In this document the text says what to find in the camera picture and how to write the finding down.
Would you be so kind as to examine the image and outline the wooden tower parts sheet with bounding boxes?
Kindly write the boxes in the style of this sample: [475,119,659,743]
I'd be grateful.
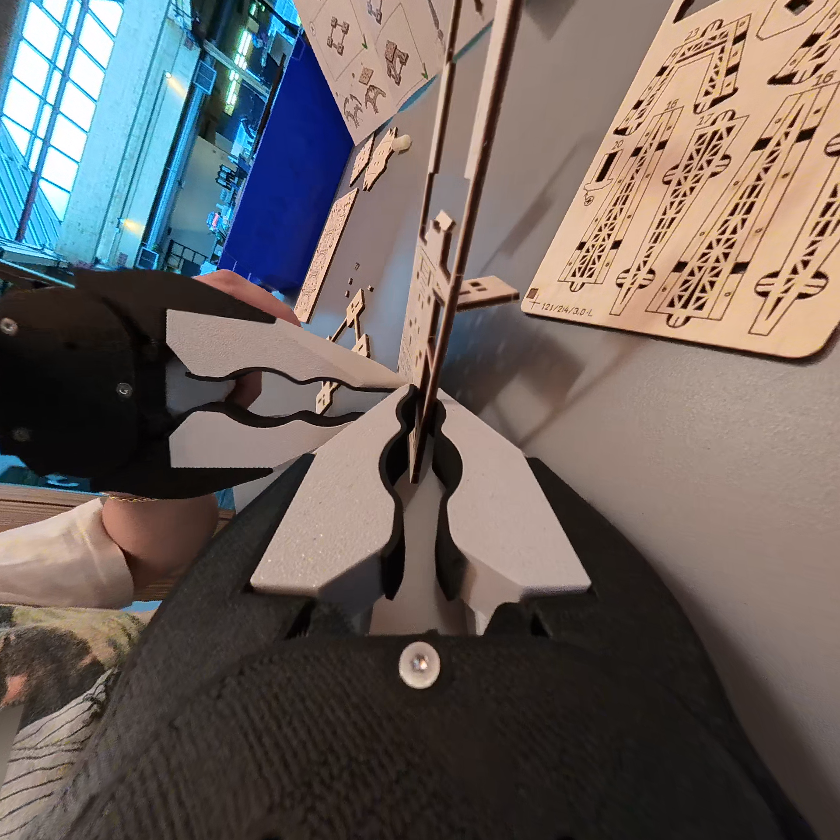
[520,0,840,360]

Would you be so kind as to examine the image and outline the person's printed shirt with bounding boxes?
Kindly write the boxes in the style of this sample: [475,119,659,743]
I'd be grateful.
[0,604,155,840]

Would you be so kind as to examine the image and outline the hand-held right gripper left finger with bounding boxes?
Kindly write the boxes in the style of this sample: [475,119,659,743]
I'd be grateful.
[251,385,419,636]

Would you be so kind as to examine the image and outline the person's left hand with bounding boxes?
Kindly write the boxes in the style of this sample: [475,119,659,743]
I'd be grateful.
[193,270,303,409]

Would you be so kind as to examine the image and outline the wooden puzzle frame sheet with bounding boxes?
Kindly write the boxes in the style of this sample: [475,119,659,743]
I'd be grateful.
[395,0,524,483]

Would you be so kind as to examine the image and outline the engraved wooden rectangular plate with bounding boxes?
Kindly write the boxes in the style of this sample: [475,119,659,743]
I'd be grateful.
[293,187,361,324]

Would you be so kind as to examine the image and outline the person's left forearm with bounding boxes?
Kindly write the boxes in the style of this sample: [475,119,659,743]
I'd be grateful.
[0,491,221,610]

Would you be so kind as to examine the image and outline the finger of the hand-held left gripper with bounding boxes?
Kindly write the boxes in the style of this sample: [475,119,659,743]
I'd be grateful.
[164,310,406,395]
[168,402,367,471]

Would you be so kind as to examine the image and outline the large paned window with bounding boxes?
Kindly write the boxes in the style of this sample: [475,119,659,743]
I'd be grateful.
[0,0,126,245]

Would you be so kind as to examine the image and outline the wooden linked squares piece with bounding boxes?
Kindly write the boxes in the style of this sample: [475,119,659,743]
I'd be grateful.
[314,289,373,416]

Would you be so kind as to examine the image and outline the paper instruction sheet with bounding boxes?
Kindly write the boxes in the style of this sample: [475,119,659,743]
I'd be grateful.
[294,0,496,147]

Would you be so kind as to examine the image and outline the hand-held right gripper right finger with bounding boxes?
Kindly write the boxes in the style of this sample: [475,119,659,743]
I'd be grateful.
[433,387,593,636]

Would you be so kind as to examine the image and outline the blue plastic bin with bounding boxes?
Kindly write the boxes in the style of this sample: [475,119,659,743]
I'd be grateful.
[218,36,355,298]

